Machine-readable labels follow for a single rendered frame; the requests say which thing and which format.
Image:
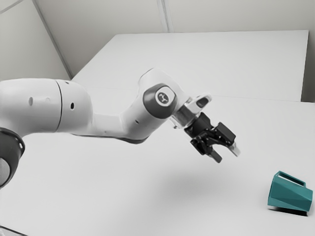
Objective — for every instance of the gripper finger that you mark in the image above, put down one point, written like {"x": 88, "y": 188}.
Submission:
{"x": 227, "y": 138}
{"x": 206, "y": 148}

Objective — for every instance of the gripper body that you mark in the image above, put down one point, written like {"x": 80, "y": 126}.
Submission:
{"x": 202, "y": 126}

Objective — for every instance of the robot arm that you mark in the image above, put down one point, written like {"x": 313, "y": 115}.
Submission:
{"x": 73, "y": 108}

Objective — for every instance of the teal faceted mug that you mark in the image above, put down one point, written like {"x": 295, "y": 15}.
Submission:
{"x": 289, "y": 194}

